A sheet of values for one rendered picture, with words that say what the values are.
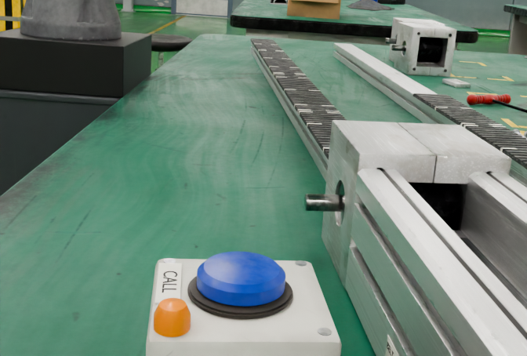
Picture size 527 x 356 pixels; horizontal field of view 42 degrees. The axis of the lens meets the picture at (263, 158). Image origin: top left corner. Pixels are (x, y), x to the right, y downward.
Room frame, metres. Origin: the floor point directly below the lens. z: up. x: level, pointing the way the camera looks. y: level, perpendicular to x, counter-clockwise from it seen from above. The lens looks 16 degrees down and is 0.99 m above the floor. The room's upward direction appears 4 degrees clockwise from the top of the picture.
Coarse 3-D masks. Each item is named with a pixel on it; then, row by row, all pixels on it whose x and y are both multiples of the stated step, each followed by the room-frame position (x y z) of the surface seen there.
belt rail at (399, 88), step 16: (336, 48) 1.56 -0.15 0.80; (352, 48) 1.51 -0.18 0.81; (352, 64) 1.39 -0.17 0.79; (368, 64) 1.27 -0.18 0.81; (384, 64) 1.29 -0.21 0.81; (368, 80) 1.26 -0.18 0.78; (384, 80) 1.15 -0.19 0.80; (400, 80) 1.12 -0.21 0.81; (400, 96) 1.08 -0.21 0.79; (416, 112) 0.97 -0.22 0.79; (432, 112) 0.91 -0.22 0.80; (512, 160) 0.67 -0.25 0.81; (512, 176) 0.67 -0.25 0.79
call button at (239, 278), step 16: (224, 256) 0.29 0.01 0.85; (240, 256) 0.29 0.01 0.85; (256, 256) 0.30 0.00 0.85; (208, 272) 0.28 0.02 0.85; (224, 272) 0.28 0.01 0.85; (240, 272) 0.28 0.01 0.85; (256, 272) 0.28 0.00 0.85; (272, 272) 0.28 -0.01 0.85; (208, 288) 0.27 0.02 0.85; (224, 288) 0.27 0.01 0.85; (240, 288) 0.27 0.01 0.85; (256, 288) 0.27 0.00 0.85; (272, 288) 0.27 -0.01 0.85; (240, 304) 0.26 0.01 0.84; (256, 304) 0.27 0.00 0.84
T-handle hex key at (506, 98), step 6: (468, 96) 1.10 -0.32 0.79; (474, 96) 1.09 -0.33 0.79; (480, 96) 1.10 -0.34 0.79; (486, 96) 1.10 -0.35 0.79; (492, 96) 1.11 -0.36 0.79; (498, 96) 1.11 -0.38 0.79; (504, 96) 1.12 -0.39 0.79; (510, 96) 1.12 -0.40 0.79; (468, 102) 1.10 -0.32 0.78; (474, 102) 1.09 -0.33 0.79; (480, 102) 1.10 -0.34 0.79; (486, 102) 1.10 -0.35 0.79; (492, 102) 1.10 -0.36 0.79; (498, 102) 1.09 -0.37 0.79; (504, 102) 1.12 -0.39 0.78; (516, 108) 1.05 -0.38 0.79; (522, 108) 1.04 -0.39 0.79
